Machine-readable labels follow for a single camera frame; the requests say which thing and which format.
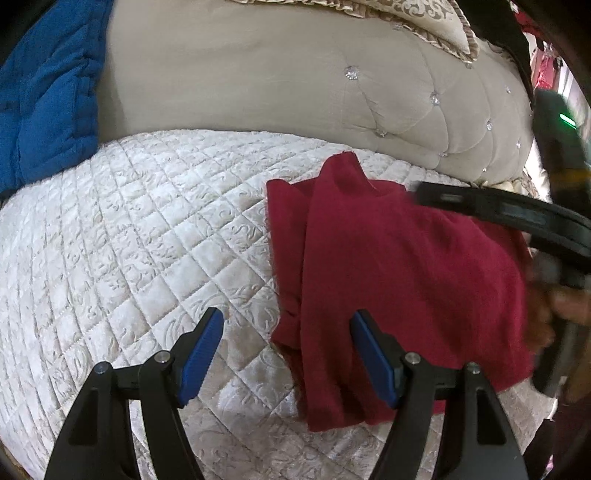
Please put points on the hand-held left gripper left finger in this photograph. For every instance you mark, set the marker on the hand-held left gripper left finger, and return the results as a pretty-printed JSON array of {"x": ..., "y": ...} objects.
[{"x": 201, "y": 355}]

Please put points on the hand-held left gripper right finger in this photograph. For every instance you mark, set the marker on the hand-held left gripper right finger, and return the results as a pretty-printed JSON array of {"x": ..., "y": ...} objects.
[{"x": 376, "y": 360}]

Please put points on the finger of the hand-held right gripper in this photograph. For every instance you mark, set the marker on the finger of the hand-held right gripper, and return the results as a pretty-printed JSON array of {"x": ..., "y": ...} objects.
[{"x": 485, "y": 203}]

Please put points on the dark red small garment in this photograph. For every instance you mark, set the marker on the dark red small garment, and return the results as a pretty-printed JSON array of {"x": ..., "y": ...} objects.
[{"x": 392, "y": 258}]

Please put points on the person's right hand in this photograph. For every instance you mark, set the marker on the person's right hand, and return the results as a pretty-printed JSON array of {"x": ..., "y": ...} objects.
[{"x": 541, "y": 321}]

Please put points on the pink cloth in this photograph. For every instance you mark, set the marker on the pink cloth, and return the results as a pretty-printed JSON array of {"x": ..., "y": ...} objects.
[{"x": 545, "y": 69}]

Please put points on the white quilted mattress cover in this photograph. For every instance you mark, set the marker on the white quilted mattress cover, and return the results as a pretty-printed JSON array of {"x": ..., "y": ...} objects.
[{"x": 115, "y": 254}]

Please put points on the ornate beige pillow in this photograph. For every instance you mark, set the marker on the ornate beige pillow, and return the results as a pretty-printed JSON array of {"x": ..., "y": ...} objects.
[{"x": 429, "y": 18}]

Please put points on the beige tufted headboard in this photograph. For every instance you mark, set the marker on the beige tufted headboard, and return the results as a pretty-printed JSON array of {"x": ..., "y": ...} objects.
[{"x": 254, "y": 69}]

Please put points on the blue padded blanket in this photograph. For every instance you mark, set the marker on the blue padded blanket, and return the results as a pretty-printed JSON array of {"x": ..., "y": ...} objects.
[{"x": 46, "y": 92}]

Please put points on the dark headboard frame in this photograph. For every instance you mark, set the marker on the dark headboard frame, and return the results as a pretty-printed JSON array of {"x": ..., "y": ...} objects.
[{"x": 512, "y": 37}]

